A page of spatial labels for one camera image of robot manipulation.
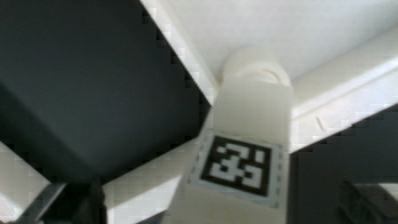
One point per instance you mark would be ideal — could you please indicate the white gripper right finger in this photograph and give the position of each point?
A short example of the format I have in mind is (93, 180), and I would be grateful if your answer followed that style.
(368, 203)

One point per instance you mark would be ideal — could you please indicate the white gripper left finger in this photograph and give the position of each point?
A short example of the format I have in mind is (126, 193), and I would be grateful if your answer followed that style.
(68, 204)

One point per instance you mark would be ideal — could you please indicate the white desk leg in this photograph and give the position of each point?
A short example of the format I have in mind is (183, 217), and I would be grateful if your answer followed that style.
(233, 188)

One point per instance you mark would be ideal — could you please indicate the white desk top tray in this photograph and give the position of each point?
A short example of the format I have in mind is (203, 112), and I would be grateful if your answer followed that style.
(329, 36)

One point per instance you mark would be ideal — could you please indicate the white front barrier wall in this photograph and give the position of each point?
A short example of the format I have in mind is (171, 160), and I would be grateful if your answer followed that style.
(141, 191)

